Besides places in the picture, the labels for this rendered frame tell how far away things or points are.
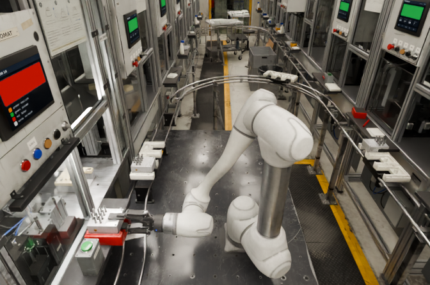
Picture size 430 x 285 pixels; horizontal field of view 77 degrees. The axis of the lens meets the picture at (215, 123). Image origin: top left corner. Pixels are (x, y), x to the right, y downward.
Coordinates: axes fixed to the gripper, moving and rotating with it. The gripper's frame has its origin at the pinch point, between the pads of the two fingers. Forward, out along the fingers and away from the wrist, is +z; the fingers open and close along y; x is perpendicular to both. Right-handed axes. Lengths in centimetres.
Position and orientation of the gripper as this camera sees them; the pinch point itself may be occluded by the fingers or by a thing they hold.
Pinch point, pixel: (117, 221)
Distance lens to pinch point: 132.4
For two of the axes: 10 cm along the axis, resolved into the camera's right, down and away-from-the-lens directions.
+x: -0.2, 4.9, -8.7
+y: 0.4, -8.7, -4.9
